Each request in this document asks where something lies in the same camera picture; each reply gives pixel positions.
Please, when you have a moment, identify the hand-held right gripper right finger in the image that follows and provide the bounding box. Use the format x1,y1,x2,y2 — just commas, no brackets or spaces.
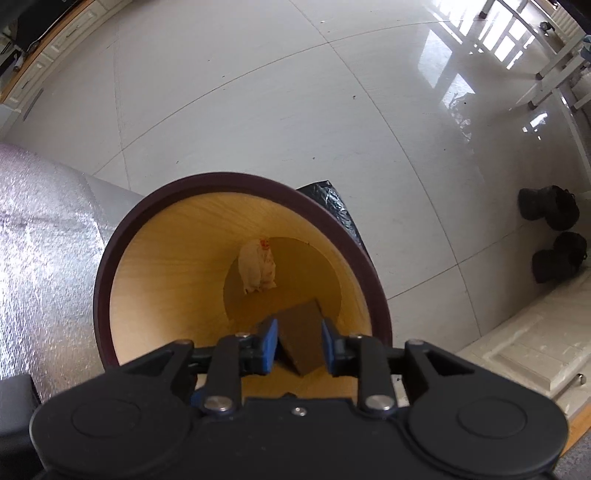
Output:
322,318,476,414

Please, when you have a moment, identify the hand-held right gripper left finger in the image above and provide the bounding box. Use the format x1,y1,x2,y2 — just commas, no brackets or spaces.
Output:
121,318,280,414

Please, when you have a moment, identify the large brown cardboard box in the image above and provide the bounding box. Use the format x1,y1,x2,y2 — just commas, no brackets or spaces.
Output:
274,300,326,377

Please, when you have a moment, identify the paper wrapper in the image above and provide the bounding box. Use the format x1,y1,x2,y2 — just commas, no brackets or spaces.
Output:
238,237,278,295

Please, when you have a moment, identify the round wooden bin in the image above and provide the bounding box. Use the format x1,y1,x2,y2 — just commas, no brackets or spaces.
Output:
92,172,394,402

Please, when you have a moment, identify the black plastic bag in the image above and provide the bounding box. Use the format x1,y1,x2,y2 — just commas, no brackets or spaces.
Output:
295,180,370,259

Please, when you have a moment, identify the white cabinet door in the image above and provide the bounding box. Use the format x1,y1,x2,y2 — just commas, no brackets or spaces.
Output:
455,277,591,402

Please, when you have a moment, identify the black boot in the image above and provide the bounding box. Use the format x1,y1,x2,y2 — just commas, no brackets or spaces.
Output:
531,232,589,284
517,185,581,232

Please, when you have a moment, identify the silver foil mat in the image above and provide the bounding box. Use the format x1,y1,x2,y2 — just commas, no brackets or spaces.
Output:
0,142,148,407

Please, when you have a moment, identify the white low cabinet, wooden top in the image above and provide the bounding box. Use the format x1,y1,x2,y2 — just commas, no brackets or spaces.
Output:
0,0,122,114

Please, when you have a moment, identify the black television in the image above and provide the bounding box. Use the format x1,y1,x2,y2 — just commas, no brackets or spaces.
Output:
9,0,88,52

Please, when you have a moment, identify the white table frame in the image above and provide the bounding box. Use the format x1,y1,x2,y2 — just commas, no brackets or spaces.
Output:
480,0,591,112

